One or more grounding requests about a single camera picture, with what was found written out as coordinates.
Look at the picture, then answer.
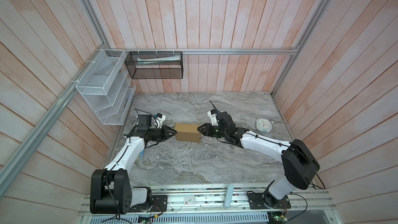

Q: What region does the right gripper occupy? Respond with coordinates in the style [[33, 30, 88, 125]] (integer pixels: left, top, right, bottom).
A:
[[197, 123, 228, 139]]

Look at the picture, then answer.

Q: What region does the brown cardboard box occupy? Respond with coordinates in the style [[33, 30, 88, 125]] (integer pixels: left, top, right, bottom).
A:
[[174, 123, 202, 143]]

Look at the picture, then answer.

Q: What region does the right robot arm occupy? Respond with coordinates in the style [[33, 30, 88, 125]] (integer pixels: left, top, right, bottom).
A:
[[198, 110, 320, 203]]

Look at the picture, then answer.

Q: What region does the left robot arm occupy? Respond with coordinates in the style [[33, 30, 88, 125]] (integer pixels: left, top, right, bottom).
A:
[[90, 113, 177, 215]]

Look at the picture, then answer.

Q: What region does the coloured marker pack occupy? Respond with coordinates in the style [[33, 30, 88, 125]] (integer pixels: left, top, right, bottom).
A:
[[138, 150, 145, 159]]

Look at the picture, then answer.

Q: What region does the white round clock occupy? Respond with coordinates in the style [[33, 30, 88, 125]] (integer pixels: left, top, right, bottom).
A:
[[256, 118, 273, 133]]

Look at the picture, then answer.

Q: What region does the white label tag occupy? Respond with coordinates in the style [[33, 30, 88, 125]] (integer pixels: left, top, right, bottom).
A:
[[183, 196, 196, 205]]

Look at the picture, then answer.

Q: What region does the black mesh basket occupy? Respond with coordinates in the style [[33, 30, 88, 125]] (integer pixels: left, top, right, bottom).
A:
[[124, 52, 184, 80]]

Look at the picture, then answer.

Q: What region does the paper sheet in basket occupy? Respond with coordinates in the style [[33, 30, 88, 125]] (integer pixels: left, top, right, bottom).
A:
[[136, 55, 181, 65]]

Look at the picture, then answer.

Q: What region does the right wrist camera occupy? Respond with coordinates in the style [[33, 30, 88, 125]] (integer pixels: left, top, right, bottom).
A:
[[207, 109, 219, 126]]

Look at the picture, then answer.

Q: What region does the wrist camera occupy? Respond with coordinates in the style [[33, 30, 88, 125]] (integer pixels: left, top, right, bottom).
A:
[[154, 113, 166, 129], [207, 109, 219, 126]]

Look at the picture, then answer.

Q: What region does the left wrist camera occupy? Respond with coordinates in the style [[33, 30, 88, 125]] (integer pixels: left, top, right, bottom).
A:
[[154, 113, 166, 129]]

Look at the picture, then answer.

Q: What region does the aluminium front rail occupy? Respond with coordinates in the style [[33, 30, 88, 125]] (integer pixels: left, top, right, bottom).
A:
[[77, 183, 336, 217]]

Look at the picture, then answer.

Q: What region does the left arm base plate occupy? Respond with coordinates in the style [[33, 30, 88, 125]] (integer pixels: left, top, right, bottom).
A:
[[128, 187, 168, 213]]

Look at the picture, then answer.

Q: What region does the white wire mesh shelf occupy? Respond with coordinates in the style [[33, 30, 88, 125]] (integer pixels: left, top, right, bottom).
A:
[[76, 49, 136, 125]]

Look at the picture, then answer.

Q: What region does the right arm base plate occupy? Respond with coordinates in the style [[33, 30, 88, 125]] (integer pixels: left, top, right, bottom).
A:
[[246, 189, 291, 209]]

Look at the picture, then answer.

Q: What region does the aluminium wall frame bar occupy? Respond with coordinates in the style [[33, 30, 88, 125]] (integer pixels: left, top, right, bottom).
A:
[[122, 48, 298, 55]]

